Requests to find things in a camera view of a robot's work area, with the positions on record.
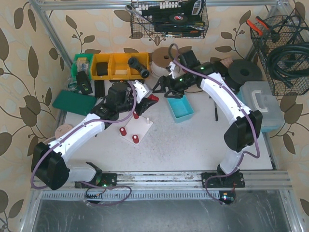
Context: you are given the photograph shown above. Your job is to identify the translucent teal storage box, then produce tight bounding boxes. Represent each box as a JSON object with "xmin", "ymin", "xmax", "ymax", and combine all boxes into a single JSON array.
[{"xmin": 238, "ymin": 81, "xmax": 284, "ymax": 132}]

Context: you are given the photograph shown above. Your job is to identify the blue plastic tray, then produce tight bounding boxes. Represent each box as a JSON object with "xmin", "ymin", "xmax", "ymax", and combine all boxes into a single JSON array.
[{"xmin": 167, "ymin": 95, "xmax": 195, "ymax": 123}]

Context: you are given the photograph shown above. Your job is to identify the black ribbed bar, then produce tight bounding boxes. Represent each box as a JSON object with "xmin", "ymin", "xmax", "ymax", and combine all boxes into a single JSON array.
[{"xmin": 94, "ymin": 80, "xmax": 105, "ymax": 99}]

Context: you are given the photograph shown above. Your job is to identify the large red spring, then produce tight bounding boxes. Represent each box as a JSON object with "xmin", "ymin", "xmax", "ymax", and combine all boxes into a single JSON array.
[
  {"xmin": 132, "ymin": 134, "xmax": 140, "ymax": 144},
  {"xmin": 119, "ymin": 127, "xmax": 127, "ymax": 136},
  {"xmin": 133, "ymin": 111, "xmax": 140, "ymax": 119},
  {"xmin": 148, "ymin": 94, "xmax": 159, "ymax": 102}
]

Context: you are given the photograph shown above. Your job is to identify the orange handled pliers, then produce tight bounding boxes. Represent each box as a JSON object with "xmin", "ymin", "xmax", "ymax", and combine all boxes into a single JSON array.
[{"xmin": 246, "ymin": 16, "xmax": 270, "ymax": 36}]

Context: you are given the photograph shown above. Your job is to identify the right wire basket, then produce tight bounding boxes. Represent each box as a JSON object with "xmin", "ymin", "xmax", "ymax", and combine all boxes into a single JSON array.
[{"xmin": 250, "ymin": 14, "xmax": 309, "ymax": 96}]

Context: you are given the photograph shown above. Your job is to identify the top wire basket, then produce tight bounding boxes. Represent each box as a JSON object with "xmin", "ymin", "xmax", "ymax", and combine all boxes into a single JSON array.
[{"xmin": 125, "ymin": 0, "xmax": 209, "ymax": 40}]

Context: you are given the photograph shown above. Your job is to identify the wire basket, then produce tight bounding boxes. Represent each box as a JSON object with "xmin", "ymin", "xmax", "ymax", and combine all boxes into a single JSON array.
[
  {"xmin": 125, "ymin": 0, "xmax": 209, "ymax": 40},
  {"xmin": 250, "ymin": 14, "xmax": 309, "ymax": 96}
]

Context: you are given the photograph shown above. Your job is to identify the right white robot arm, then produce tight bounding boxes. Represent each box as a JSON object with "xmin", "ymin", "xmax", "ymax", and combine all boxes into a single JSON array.
[{"xmin": 153, "ymin": 43, "xmax": 263, "ymax": 178}]

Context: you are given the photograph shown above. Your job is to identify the black pipe fitting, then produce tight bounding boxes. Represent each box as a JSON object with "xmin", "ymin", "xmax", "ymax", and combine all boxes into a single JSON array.
[{"xmin": 128, "ymin": 57, "xmax": 150, "ymax": 79}]

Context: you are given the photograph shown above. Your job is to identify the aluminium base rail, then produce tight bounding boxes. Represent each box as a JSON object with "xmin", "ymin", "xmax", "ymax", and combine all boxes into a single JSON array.
[{"xmin": 30, "ymin": 170, "xmax": 292, "ymax": 202}]

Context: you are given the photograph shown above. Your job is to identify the small claw hammer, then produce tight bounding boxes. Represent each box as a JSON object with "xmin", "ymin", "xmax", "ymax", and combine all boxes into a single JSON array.
[{"xmin": 213, "ymin": 101, "xmax": 219, "ymax": 121}]

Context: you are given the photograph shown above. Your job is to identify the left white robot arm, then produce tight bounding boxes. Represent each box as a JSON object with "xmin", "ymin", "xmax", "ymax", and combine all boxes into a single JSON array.
[{"xmin": 30, "ymin": 81, "xmax": 159, "ymax": 190}]

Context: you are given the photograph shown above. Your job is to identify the green plastic case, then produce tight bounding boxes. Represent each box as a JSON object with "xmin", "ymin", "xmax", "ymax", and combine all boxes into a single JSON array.
[{"xmin": 52, "ymin": 90, "xmax": 97, "ymax": 116}]

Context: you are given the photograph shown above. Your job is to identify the black battery charger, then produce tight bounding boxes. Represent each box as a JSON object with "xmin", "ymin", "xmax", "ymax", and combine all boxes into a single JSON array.
[{"xmin": 76, "ymin": 71, "xmax": 93, "ymax": 95}]

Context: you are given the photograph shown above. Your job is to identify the white cable spool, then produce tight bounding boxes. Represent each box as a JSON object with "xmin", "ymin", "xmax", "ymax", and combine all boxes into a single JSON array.
[{"xmin": 151, "ymin": 47, "xmax": 172, "ymax": 78}]

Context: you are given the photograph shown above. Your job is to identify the black rubber disc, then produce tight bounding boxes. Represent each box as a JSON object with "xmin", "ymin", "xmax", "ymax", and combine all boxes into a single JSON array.
[{"xmin": 225, "ymin": 59, "xmax": 263, "ymax": 91}]

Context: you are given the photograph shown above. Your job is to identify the coiled black hose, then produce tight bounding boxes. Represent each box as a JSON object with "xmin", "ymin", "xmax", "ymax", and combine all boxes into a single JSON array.
[{"xmin": 267, "ymin": 14, "xmax": 309, "ymax": 83}]

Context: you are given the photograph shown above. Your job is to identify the black sanding block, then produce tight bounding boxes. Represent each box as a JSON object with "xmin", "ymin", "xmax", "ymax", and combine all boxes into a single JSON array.
[{"xmin": 213, "ymin": 58, "xmax": 233, "ymax": 76}]

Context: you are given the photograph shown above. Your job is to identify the green parts bin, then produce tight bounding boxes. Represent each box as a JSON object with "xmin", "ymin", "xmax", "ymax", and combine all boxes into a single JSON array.
[{"xmin": 71, "ymin": 54, "xmax": 93, "ymax": 79}]

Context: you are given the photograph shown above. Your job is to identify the yellow parts bin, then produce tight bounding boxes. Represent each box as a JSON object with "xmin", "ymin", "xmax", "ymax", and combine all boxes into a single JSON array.
[{"xmin": 90, "ymin": 53, "xmax": 150, "ymax": 81}]

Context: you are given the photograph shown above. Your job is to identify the round sanding disc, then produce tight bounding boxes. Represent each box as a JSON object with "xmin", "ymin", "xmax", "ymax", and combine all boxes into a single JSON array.
[{"xmin": 55, "ymin": 124, "xmax": 73, "ymax": 139}]

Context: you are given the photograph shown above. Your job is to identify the black block in bin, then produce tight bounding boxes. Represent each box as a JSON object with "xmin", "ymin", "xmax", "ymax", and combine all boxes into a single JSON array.
[{"xmin": 96, "ymin": 62, "xmax": 108, "ymax": 76}]

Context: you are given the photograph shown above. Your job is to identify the white peg base plate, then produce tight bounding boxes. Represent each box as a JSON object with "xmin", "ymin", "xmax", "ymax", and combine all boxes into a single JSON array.
[{"xmin": 119, "ymin": 116, "xmax": 153, "ymax": 145}]

